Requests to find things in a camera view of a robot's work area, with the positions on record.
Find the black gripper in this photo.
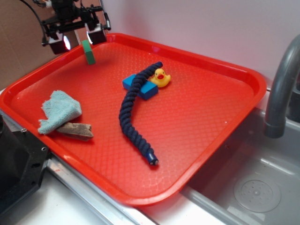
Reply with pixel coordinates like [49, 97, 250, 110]
[41, 0, 111, 54]

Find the green rectangular block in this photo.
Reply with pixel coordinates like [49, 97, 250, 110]
[82, 40, 96, 65]

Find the blue rectangular block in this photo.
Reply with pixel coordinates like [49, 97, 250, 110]
[122, 74, 158, 100]

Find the light teal cloth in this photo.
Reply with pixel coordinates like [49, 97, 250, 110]
[38, 90, 82, 135]

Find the yellow rubber duck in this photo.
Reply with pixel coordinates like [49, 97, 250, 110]
[149, 68, 171, 88]

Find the brown wood piece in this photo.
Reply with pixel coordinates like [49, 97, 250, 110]
[56, 122, 94, 141]

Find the red plastic tray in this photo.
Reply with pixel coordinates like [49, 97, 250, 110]
[0, 34, 266, 206]

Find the grey faucet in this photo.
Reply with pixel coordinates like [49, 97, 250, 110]
[263, 36, 300, 138]

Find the grey toy sink basin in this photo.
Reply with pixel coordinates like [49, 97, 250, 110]
[182, 109, 300, 225]

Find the black cable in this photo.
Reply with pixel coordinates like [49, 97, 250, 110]
[20, 0, 47, 46]

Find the dark blue twisted rope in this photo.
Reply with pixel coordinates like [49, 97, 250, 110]
[119, 61, 164, 167]

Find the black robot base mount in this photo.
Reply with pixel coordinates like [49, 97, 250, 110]
[0, 116, 49, 216]

